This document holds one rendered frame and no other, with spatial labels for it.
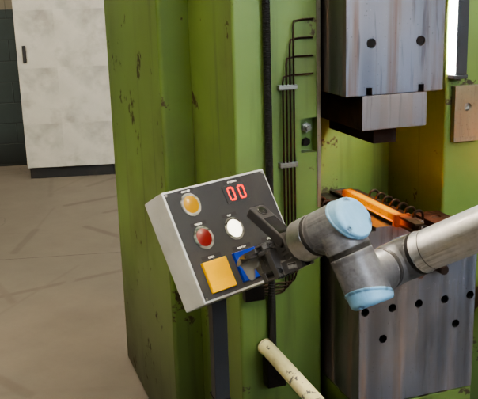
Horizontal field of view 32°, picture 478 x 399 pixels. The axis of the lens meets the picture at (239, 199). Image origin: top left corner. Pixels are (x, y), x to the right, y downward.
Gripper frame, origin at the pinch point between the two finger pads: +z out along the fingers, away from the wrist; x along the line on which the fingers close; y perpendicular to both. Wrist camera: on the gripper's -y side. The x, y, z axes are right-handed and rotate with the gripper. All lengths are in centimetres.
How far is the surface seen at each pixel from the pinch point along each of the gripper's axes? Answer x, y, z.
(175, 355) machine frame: 43, 15, 100
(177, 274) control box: -6.8, -3.0, 15.0
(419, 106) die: 71, -23, -12
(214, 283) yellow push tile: -2.4, 2.4, 8.8
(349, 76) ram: 52, -36, -9
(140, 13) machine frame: 52, -95, 60
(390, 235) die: 64, 6, 9
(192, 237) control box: -2.9, -9.7, 9.5
